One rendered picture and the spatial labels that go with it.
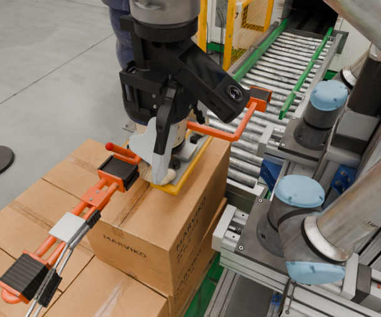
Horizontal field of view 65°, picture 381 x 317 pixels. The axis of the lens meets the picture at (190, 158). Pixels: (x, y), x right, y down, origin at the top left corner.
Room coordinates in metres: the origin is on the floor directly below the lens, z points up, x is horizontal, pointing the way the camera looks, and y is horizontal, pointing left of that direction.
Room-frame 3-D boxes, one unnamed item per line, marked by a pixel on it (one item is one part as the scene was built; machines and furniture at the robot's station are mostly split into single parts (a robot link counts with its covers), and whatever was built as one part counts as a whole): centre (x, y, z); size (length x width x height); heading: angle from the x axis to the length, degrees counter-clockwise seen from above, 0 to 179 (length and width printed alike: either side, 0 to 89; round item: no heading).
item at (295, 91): (2.33, -1.05, 0.60); 1.60 x 0.10 x 0.09; 150
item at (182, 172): (0.78, 0.02, 1.08); 0.34 x 0.10 x 0.05; 154
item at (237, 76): (2.59, -0.58, 0.60); 1.60 x 0.10 x 0.09; 150
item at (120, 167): (0.60, 0.21, 1.18); 0.10 x 0.08 x 0.06; 64
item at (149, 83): (0.34, 0.03, 1.66); 0.09 x 0.08 x 0.12; 64
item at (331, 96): (0.92, -0.50, 1.20); 0.13 x 0.12 x 0.14; 135
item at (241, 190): (1.14, -0.06, 0.58); 0.70 x 0.03 x 0.06; 60
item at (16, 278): (0.29, 0.37, 1.18); 0.08 x 0.07 x 0.05; 154
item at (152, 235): (0.83, 0.12, 0.74); 0.60 x 0.40 x 0.40; 154
